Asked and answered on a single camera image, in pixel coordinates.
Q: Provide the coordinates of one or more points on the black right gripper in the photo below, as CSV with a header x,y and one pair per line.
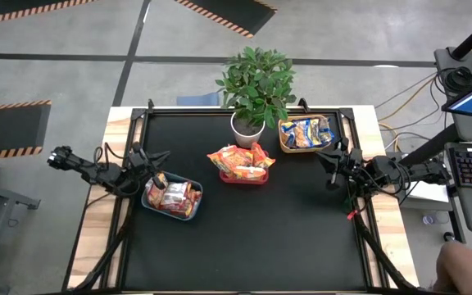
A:
x,y
354,164

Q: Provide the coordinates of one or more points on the black caster wheel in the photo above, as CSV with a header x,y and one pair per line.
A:
x,y
449,237

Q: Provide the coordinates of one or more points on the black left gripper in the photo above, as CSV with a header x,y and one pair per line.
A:
x,y
133,176

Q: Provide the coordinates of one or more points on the black frame clamp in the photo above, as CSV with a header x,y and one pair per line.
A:
x,y
150,104
303,104

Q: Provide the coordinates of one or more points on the small red tag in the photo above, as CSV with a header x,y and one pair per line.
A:
x,y
351,214

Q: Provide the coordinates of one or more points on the grey equipment box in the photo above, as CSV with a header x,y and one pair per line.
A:
x,y
445,61

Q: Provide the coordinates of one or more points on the tan plastic bin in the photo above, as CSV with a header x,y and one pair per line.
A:
x,y
283,148

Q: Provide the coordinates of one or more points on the black hazard-striped floor mat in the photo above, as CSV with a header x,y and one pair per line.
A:
x,y
6,127
236,12
14,6

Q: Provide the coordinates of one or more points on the person's leg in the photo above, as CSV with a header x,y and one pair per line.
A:
x,y
461,266

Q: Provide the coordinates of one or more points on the black frame strut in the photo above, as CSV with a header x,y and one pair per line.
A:
x,y
105,258
377,256

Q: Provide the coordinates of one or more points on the black diagonal pole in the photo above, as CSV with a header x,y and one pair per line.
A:
x,y
432,143

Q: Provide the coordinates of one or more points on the blue-grey plastic bin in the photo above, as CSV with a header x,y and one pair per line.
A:
x,y
168,215

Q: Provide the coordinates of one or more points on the clear plastic cup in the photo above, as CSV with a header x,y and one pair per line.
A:
x,y
428,219

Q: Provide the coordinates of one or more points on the green leafy potted tree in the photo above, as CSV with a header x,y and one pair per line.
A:
x,y
256,86

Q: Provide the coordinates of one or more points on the pink plastic bin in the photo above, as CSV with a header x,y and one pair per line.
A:
x,y
236,181

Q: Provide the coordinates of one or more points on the white paper sheet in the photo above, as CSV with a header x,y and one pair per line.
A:
x,y
426,192

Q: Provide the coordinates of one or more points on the black table mat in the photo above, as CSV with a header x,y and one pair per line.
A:
x,y
203,135

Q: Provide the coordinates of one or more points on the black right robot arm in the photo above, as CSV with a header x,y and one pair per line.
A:
x,y
408,172

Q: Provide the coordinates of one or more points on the white ribbed plant pot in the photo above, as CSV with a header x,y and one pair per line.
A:
x,y
244,141

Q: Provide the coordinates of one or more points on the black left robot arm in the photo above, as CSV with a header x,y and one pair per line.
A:
x,y
92,172

